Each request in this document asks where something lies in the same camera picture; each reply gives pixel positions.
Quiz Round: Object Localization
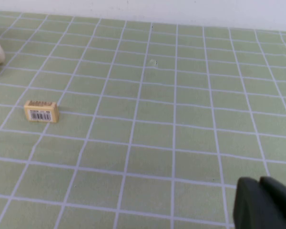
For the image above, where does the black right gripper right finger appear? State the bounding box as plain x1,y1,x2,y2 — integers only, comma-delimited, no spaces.
259,176,286,229

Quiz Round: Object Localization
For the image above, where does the green grid table mat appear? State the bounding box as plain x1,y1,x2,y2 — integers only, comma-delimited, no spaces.
0,10,286,229

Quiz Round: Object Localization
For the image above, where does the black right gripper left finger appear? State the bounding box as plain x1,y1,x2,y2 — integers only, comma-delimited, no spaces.
233,177,265,229

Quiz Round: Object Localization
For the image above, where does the yellow eraser with barcode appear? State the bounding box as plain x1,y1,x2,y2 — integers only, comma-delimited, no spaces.
23,100,59,124

